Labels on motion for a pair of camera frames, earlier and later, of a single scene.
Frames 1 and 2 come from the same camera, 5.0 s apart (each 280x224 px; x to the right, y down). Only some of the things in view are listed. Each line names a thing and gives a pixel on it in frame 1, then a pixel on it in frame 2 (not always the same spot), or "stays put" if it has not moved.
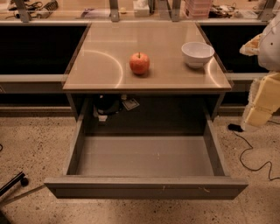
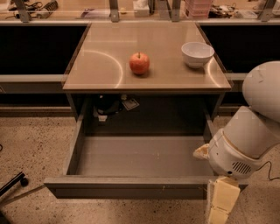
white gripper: (270, 52) -> (230, 157)
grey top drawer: (145, 166) stays put
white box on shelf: (141, 8) stays put
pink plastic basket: (199, 9) stays put
